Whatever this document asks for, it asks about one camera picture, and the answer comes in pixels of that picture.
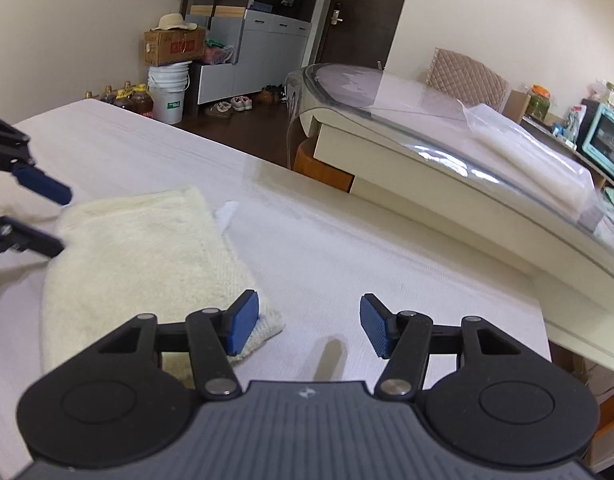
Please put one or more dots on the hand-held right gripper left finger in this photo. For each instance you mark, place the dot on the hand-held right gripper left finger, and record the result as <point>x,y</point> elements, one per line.
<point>243,322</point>

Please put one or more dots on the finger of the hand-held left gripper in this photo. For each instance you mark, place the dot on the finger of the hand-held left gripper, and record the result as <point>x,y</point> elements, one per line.
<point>42,185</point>
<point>37,240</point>

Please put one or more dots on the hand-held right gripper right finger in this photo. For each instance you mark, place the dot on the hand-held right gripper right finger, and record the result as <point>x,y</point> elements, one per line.
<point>374,325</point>

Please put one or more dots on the cream terry towel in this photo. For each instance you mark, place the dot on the cream terry towel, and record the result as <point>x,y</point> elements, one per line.
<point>137,260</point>

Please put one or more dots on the cooking oil bottle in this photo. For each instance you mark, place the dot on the cooking oil bottle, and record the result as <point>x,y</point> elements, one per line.
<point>108,95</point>
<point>91,95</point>
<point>124,96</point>
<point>143,102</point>

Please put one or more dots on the white bucket with green label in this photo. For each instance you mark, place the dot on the white bucket with green label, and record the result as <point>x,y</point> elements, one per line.
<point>168,105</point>

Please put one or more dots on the cream glass-top table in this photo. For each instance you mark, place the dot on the cream glass-top table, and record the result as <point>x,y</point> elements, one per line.
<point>387,160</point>

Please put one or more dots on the cardboard box with red print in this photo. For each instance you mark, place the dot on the cardboard box with red print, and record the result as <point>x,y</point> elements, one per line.
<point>174,47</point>

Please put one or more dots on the beige shoes pair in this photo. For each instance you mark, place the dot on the beige shoes pair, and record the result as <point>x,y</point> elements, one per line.
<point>220,109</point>

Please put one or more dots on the straw hat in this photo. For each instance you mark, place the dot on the straw hat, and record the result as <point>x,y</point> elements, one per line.
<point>173,22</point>

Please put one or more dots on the white and pink sneakers pair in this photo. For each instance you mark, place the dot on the white and pink sneakers pair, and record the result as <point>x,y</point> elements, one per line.
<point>241,103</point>

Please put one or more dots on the colourful clothes pile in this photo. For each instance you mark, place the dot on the colourful clothes pile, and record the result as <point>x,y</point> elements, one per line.
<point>218,52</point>

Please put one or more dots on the clear plastic bag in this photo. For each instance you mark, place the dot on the clear plastic bag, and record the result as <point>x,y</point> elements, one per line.
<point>527,155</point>

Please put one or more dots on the beige quilted chair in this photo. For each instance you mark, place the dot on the beige quilted chair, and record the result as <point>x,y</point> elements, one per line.
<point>467,77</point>

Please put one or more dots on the grey and black cabinet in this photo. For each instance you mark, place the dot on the grey and black cabinet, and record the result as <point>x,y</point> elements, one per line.
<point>267,45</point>

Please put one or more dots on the green jar with orange lid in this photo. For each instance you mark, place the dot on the green jar with orange lid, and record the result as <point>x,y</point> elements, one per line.
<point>539,102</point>

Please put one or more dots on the blue basket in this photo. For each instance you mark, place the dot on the blue basket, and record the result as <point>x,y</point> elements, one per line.
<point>260,6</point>

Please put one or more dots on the teal countertop oven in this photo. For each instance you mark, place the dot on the teal countertop oven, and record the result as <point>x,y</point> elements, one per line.
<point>607,142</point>

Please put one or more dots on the dark wooden door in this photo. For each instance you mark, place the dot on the dark wooden door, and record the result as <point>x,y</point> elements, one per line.
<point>367,10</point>

